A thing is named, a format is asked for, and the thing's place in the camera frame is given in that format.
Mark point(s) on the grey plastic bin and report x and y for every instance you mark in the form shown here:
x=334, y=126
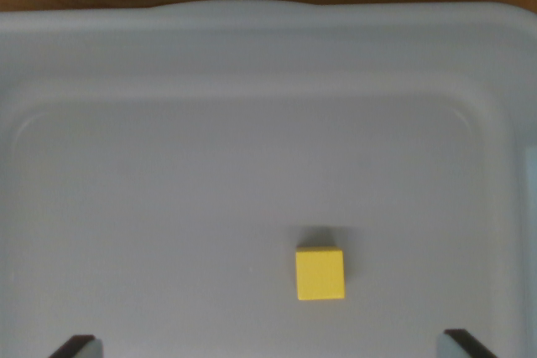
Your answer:
x=210, y=165

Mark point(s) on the yellow cube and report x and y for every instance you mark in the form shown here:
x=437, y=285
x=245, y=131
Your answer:
x=320, y=274

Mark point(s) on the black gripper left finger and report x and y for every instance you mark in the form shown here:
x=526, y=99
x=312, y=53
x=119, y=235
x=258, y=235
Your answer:
x=79, y=347

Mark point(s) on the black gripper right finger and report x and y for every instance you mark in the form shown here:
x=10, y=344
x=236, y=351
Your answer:
x=458, y=345

